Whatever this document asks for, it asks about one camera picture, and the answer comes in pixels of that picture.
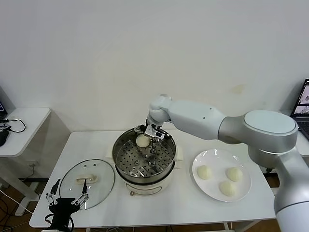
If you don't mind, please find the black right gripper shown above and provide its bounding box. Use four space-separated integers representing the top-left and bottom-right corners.
134 117 169 145

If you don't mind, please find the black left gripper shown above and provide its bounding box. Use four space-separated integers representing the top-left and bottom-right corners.
46 178 90 228

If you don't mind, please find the white steamed baozi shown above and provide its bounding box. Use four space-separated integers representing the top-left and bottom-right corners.
136 134 150 148
197 165 212 181
226 167 243 182
219 181 236 197

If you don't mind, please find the stainless steel steamer basket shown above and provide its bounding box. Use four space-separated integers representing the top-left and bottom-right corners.
105 127 183 181

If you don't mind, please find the white side table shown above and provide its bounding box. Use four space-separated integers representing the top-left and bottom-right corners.
0 108 70 216
260 110 309 196

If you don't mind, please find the white round plate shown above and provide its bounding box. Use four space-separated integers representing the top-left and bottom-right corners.
192 149 252 203

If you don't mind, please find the black open laptop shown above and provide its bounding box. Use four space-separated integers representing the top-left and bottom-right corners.
291 78 309 141
0 86 7 119

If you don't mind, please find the glass lid with cream handle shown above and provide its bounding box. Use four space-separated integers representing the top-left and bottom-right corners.
59 159 115 210

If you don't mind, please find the thin black looped cable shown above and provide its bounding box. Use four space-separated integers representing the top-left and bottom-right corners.
4 118 26 133

